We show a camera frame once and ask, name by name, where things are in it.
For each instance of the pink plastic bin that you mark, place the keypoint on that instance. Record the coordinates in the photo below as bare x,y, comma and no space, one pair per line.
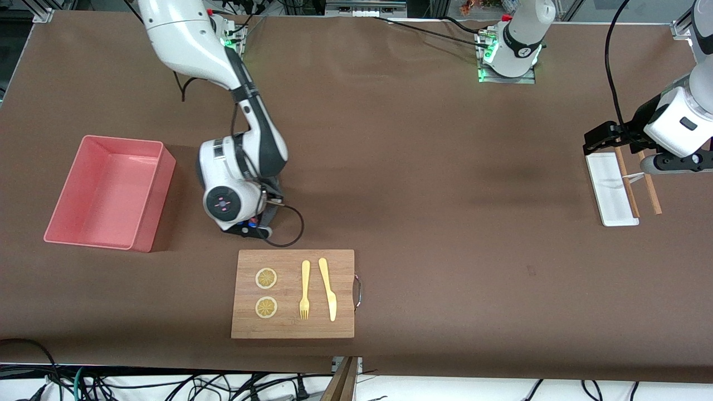
111,189

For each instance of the orange background object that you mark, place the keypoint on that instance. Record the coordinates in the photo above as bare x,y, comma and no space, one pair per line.
468,6

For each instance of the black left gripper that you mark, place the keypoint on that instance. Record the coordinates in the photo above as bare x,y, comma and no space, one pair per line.
639,125

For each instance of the small metal bracket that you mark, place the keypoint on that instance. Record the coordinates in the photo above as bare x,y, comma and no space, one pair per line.
336,365

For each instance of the yellow plastic knife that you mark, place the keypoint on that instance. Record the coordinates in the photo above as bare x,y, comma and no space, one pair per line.
331,306

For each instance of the white rectangular tray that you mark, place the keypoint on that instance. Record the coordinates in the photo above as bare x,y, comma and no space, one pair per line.
607,189

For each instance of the wooden cutting board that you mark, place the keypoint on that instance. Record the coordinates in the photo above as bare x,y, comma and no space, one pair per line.
289,328

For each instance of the lemon slice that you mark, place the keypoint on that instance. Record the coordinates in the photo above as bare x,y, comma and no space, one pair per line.
266,278
266,308

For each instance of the metal table corner bracket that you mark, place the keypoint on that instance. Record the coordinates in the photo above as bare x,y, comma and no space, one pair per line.
43,15
680,28

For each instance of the wooden plank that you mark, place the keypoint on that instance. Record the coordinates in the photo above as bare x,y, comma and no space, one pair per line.
342,384

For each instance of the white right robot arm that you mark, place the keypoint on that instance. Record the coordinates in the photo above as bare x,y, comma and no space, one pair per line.
184,44

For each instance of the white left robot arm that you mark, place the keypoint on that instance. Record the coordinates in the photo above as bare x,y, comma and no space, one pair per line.
521,53

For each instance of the yellow plastic fork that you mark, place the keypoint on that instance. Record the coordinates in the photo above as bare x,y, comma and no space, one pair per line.
305,278

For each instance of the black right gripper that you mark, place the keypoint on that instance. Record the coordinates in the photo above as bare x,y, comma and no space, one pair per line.
269,214

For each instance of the black power plug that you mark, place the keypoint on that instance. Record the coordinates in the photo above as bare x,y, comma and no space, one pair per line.
302,390

